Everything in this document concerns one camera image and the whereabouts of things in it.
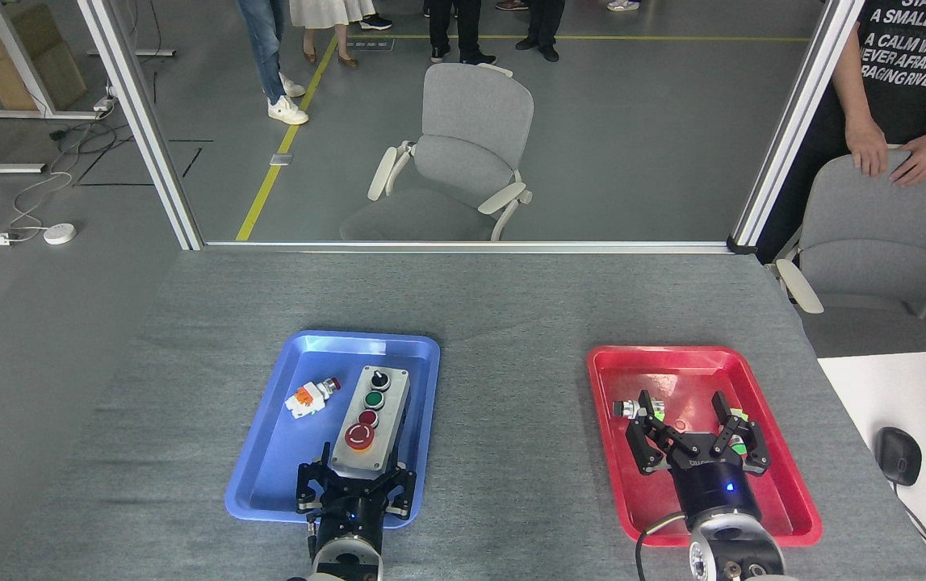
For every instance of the green push button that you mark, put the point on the green push button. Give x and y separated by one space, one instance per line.
738 415

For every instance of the person's right hand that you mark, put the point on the person's right hand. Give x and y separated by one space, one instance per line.
866 149

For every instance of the silver frame rail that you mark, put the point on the silver frame rail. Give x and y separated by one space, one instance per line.
398 245

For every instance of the white table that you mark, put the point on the white table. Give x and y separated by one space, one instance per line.
882 395

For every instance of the silver frame post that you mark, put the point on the silver frame post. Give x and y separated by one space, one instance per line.
794 129
148 129

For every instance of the bystander person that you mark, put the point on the bystander person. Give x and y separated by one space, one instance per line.
511 4
467 28
378 22
325 10
269 40
547 24
624 4

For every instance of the silver floor plate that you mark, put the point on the silver floor plate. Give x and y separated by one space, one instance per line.
281 159

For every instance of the cardboard box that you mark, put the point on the cardboard box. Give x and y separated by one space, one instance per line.
23 28
43 81

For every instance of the grey office chair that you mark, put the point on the grey office chair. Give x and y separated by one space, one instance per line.
471 121
874 234

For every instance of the black selector switch green block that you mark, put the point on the black selector switch green block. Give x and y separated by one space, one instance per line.
630 407

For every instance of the grey control box with buttons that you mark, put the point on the grey control box with buttons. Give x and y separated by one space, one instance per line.
386 428

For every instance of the red plastic tray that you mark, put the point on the red plastic tray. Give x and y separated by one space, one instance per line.
689 379

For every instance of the blue plastic tray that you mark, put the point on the blue plastic tray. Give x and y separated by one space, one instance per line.
269 460

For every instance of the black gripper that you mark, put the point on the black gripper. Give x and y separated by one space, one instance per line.
713 484
354 508

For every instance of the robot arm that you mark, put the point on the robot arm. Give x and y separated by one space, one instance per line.
737 553

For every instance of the black computer mouse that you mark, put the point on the black computer mouse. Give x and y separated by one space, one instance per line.
898 456

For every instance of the white power strip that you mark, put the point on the white power strip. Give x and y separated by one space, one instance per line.
103 103

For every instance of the small red push button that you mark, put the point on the small red push button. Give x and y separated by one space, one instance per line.
307 398

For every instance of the round white device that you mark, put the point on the round white device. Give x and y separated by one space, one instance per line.
60 233

